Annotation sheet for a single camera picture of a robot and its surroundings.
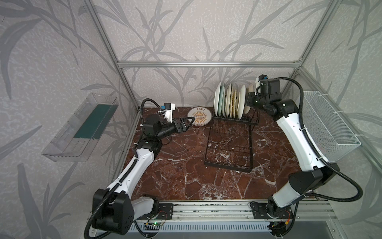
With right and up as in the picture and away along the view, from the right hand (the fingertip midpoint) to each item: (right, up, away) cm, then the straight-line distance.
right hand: (248, 91), depth 75 cm
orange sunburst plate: (-23, -12, +40) cm, 48 cm away
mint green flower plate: (-14, -4, 0) cm, 15 cm away
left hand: (-29, -13, -4) cm, 32 cm away
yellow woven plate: (-5, -3, +3) cm, 6 cm away
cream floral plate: (-8, -6, +2) cm, 10 cm away
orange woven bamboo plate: (-7, -5, +2) cm, 9 cm away
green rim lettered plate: (-16, -4, +3) cm, 17 cm away
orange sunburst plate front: (-10, -5, +2) cm, 11 cm away
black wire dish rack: (-5, -31, +24) cm, 40 cm away
